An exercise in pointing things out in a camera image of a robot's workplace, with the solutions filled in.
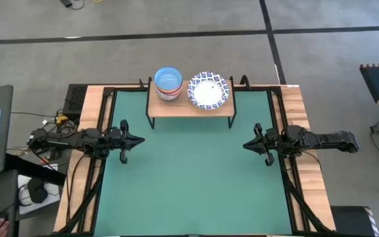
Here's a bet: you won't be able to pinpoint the black bar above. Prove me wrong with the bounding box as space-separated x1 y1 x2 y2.
4 153 67 186

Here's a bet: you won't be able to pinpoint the red patterned bowl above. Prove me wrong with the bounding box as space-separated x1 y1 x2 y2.
155 84 183 101

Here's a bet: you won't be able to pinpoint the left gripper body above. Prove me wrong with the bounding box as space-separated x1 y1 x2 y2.
109 120 130 165

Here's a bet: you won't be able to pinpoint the black metal table frame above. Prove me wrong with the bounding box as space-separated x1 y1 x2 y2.
56 84 335 237

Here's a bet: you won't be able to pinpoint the black box with striped corner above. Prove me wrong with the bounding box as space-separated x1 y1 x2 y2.
330 205 379 237

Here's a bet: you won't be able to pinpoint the green table mat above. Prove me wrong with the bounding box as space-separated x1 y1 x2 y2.
93 90 294 236

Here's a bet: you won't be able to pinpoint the black perforated box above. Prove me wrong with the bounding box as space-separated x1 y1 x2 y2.
63 84 89 115

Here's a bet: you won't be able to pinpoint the black cable bundle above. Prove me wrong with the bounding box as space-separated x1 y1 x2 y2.
8 110 78 157

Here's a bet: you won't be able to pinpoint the blue patterned paper plate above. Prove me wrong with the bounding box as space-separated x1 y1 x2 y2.
187 71 230 111

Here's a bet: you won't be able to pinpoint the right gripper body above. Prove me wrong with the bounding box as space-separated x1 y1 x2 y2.
255 123 280 167

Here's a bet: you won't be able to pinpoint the white paper sheet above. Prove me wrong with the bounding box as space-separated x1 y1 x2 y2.
17 163 61 215

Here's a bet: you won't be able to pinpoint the light blue bowl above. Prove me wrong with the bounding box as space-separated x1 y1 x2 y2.
153 66 184 92

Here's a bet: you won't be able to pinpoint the wooden shelf with black legs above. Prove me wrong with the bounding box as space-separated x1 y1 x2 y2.
145 76 237 130

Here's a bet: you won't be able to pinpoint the black headphones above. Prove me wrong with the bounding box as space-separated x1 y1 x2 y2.
27 177 49 204

